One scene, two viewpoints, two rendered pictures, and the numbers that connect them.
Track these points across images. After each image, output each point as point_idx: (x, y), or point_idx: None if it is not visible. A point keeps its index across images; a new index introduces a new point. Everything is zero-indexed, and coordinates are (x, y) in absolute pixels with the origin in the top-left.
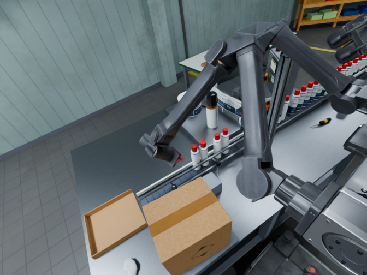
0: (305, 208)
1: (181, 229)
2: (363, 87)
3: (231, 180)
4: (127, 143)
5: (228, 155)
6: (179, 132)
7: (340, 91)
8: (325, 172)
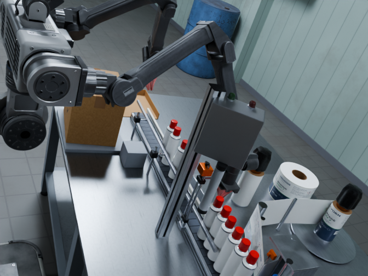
0: None
1: None
2: (114, 75)
3: (133, 180)
4: None
5: (170, 185)
6: None
7: (124, 75)
8: (88, 275)
